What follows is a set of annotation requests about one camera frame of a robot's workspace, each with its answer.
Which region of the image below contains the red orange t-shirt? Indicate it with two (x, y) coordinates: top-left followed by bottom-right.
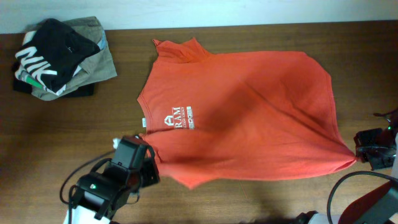
(137, 39), (356, 189)

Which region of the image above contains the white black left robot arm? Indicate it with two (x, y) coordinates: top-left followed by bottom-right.
(64, 157), (160, 223)

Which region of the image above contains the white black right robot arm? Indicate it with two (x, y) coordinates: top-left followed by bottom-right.
(293, 125), (397, 224)

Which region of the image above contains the khaki folded garment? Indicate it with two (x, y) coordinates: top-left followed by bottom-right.
(24, 16), (118, 101)

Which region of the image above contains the black white striped garment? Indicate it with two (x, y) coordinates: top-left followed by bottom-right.
(15, 19), (100, 92)

